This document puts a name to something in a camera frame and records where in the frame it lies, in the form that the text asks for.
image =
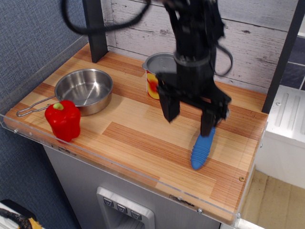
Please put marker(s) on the silver dispenser panel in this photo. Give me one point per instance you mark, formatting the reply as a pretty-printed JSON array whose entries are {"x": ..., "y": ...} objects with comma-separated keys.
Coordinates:
[{"x": 121, "y": 213}]

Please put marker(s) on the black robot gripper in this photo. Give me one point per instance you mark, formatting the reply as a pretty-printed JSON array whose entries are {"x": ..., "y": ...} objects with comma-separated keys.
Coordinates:
[{"x": 194, "y": 85}]

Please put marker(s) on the red toy bell pepper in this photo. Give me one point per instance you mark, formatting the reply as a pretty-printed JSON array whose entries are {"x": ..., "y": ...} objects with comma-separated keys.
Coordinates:
[{"x": 64, "y": 118}]

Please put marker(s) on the yellow object at corner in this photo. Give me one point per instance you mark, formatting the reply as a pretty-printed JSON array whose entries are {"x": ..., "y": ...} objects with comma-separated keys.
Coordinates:
[{"x": 30, "y": 224}]

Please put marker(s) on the sliced peaches can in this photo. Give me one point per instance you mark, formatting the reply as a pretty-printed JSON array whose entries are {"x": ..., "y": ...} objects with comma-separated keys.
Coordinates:
[{"x": 162, "y": 62}]

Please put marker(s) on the stainless steel pot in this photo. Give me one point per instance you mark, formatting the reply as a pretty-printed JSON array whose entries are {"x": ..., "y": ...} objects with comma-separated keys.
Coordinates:
[{"x": 89, "y": 89}]

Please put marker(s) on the grey toy fridge cabinet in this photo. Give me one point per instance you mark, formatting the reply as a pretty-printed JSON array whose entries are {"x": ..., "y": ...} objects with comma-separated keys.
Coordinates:
[{"x": 80, "y": 182}]

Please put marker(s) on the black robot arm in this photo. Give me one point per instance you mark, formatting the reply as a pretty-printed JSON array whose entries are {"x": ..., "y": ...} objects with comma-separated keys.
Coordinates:
[{"x": 197, "y": 26}]

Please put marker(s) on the dark grey right post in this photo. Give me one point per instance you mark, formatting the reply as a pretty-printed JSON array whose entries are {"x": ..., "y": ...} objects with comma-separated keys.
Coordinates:
[{"x": 285, "y": 54}]

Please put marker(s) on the blue handled metal fork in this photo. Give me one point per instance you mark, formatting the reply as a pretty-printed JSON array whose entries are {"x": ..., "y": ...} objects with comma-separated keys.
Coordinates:
[{"x": 201, "y": 149}]

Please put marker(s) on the white toy sink unit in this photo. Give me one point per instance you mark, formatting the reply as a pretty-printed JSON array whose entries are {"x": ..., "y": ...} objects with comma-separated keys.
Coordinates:
[{"x": 281, "y": 153}]

